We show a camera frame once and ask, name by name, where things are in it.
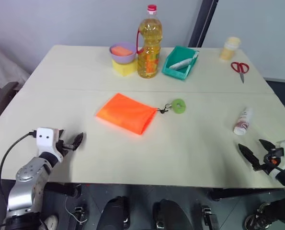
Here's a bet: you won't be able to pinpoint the teal plastic bin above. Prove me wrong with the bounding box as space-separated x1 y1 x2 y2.
161 45 200 81

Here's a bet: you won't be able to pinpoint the white tube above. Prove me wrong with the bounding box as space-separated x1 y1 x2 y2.
169 53 199 71

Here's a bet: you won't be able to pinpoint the dark chair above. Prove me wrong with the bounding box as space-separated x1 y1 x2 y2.
0 81 20 132

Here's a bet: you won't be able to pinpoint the white shoe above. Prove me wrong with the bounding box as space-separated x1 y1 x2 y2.
39 214 59 230

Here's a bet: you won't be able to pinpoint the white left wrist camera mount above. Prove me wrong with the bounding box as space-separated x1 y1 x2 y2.
35 127 64 164

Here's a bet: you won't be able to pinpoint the thin white floor cable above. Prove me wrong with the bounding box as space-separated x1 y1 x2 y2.
65 195 88 226

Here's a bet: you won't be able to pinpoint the black caster wheel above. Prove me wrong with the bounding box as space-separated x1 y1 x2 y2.
244 202 273 230

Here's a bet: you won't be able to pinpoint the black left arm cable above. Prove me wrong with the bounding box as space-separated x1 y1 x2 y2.
0 130 38 199

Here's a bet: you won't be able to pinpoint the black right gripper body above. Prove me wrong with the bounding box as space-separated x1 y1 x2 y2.
262 147 284 175

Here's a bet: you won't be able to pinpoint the orange fabric pouch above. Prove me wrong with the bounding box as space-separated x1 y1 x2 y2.
95 92 173 136

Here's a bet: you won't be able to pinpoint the pale yellow jar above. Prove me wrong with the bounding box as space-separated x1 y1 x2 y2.
219 36 242 63

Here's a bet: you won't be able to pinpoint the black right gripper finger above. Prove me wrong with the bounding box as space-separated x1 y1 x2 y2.
238 143 262 172
258 138 276 152

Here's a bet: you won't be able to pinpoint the yellow sponge block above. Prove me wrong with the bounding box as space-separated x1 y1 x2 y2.
111 58 138 78

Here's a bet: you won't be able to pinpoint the cooking oil bottle red cap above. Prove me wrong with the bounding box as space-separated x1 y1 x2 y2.
135 4 164 80

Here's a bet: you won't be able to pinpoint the orange sponge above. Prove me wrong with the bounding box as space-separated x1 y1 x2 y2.
111 46 133 57

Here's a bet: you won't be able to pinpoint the white bottle red print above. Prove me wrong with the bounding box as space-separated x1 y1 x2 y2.
233 106 254 137

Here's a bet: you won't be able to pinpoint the red handled scissors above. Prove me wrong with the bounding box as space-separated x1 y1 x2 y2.
230 61 250 84

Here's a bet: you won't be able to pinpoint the dark vertical pillar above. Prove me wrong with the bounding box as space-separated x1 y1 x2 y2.
188 0 220 48

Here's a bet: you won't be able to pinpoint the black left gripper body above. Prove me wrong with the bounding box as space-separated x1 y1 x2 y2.
56 139 70 158

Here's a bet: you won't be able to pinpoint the purple plastic bowl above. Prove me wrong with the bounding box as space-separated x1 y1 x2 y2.
109 42 137 64

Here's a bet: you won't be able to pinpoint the green foam ring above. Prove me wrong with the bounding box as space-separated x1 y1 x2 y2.
171 98 188 115

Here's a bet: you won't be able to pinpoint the dark rounded shape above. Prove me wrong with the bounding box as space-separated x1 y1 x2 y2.
152 198 194 230

